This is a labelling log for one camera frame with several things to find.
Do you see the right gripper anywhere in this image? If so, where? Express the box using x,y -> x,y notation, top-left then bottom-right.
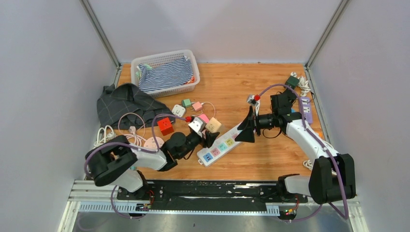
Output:
235,105 -> 278,143

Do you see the beige plug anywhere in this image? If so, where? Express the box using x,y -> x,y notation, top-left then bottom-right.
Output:
205,117 -> 222,133

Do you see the white long power strip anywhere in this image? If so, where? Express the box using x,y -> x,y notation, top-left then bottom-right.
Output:
196,124 -> 241,167

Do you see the pink plug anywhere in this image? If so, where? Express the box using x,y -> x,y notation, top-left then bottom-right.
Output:
198,114 -> 209,124

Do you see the white plug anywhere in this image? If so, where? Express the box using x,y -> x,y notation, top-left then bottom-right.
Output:
171,104 -> 186,117

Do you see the red plug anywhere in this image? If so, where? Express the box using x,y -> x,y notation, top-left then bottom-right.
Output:
157,117 -> 174,136

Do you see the round pink socket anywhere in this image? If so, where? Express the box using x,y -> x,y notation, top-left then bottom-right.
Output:
143,137 -> 164,150

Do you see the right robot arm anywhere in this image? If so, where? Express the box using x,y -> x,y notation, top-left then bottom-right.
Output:
235,89 -> 356,204

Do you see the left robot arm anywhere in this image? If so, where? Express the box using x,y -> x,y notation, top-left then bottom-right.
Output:
84,130 -> 220,200

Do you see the green small charger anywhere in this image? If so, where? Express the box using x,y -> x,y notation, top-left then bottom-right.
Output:
181,99 -> 192,108

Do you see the purple power strip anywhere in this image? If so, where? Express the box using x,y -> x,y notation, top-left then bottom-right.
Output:
301,97 -> 313,125

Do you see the dark green adapter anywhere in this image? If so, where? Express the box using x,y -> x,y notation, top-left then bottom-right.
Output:
285,75 -> 300,89

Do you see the striped cloth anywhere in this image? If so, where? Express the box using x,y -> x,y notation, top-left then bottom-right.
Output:
136,57 -> 194,92

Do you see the dark grey plaid cloth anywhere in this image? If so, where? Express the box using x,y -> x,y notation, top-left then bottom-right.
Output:
96,83 -> 172,130

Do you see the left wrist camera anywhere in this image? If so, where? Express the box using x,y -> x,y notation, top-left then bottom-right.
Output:
188,117 -> 206,137

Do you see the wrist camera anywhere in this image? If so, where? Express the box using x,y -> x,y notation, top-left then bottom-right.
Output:
247,95 -> 260,106
188,117 -> 206,137

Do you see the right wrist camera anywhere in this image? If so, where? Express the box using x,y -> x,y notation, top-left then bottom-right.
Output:
247,95 -> 260,106

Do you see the coiled white socket cable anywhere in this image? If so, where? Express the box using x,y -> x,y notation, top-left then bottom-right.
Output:
117,112 -> 148,148

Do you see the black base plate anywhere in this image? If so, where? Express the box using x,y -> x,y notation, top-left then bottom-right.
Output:
116,180 -> 308,212

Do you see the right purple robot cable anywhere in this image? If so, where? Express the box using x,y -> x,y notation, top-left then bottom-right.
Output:
254,84 -> 350,223

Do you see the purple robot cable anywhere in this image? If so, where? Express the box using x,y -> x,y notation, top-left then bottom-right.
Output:
254,84 -> 350,223
84,114 -> 193,220

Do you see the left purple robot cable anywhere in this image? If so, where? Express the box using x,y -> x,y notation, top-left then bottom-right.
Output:
84,114 -> 193,220

